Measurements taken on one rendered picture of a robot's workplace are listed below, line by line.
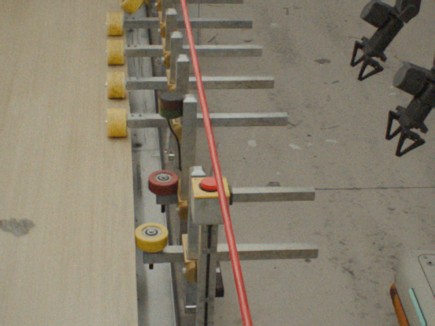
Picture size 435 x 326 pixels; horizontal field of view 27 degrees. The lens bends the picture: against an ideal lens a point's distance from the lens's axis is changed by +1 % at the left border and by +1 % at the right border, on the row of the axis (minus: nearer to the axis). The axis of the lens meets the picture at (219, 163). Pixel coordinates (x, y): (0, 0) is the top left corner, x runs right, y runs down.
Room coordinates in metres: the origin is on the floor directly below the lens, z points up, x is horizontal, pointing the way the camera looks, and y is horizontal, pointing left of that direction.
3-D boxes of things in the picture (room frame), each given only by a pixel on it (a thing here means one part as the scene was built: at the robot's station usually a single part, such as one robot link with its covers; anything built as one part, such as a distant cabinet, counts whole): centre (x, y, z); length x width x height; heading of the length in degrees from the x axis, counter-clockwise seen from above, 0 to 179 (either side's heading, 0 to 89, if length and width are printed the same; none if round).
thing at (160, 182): (2.02, 0.15, 0.85); 0.08 x 0.08 x 0.11
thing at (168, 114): (1.98, 0.13, 1.13); 0.06 x 0.06 x 0.02
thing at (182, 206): (2.01, 0.09, 0.85); 0.14 x 0.06 x 0.05; 7
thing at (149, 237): (1.77, 0.16, 0.85); 0.08 x 0.08 x 0.11
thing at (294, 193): (2.05, -0.05, 0.84); 0.43 x 0.03 x 0.04; 97
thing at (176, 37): (2.48, 0.15, 0.89); 0.04 x 0.04 x 0.48; 7
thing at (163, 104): (1.98, 0.13, 1.16); 0.06 x 0.06 x 0.02
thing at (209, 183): (1.48, 0.02, 1.22); 0.04 x 0.04 x 0.02
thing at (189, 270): (1.76, 0.05, 0.84); 0.14 x 0.06 x 0.05; 7
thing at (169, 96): (1.98, 0.13, 1.06); 0.06 x 0.06 x 0.22; 7
